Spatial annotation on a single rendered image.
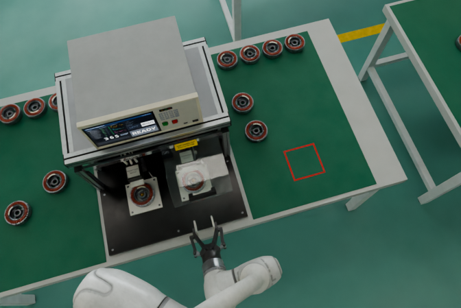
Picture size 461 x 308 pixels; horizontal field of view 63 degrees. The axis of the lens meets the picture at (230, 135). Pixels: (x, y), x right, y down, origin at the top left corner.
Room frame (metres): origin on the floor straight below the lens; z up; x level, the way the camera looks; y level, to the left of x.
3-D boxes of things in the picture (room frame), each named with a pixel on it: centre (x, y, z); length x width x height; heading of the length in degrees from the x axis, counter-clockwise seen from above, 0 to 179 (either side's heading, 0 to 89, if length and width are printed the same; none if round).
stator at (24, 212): (0.44, 1.01, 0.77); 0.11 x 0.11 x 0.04
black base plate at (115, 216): (0.52, 0.31, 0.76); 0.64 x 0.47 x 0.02; 102
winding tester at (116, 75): (0.82, 0.36, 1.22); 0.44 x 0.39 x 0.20; 102
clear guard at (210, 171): (0.55, 0.16, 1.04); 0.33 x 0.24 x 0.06; 12
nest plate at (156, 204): (0.48, 0.42, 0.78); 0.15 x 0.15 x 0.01; 12
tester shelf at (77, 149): (0.82, 0.37, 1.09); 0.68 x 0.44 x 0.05; 102
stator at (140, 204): (0.48, 0.42, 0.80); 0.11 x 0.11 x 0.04
